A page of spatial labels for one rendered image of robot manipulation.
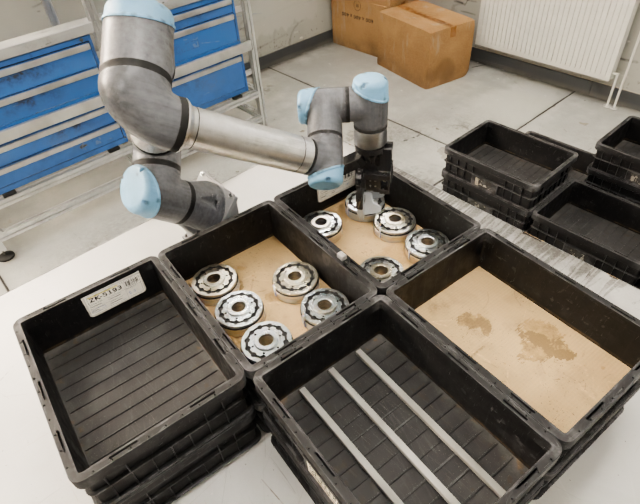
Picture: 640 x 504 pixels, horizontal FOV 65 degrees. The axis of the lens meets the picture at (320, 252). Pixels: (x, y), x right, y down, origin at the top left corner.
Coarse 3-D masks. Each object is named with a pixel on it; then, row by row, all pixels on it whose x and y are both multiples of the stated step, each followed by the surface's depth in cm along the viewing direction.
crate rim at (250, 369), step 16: (256, 208) 119; (224, 224) 115; (192, 240) 112; (320, 240) 109; (160, 256) 108; (336, 256) 105; (176, 272) 104; (352, 272) 103; (368, 288) 98; (352, 304) 95; (208, 320) 94; (224, 336) 93; (304, 336) 90; (240, 352) 88; (272, 352) 88; (256, 368) 86
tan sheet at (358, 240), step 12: (336, 204) 134; (348, 228) 127; (360, 228) 126; (372, 228) 126; (420, 228) 125; (348, 240) 123; (360, 240) 123; (372, 240) 123; (348, 252) 120; (360, 252) 120; (372, 252) 120; (384, 252) 119; (396, 252) 119; (360, 264) 117; (408, 264) 116
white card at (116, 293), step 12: (132, 276) 107; (108, 288) 105; (120, 288) 107; (132, 288) 108; (144, 288) 110; (84, 300) 103; (96, 300) 104; (108, 300) 106; (120, 300) 108; (96, 312) 106
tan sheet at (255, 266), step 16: (272, 240) 125; (240, 256) 122; (256, 256) 121; (272, 256) 121; (288, 256) 120; (240, 272) 117; (256, 272) 117; (272, 272) 117; (240, 288) 114; (256, 288) 113; (272, 288) 113; (320, 288) 112; (272, 304) 110; (288, 304) 109; (272, 320) 106; (288, 320) 106
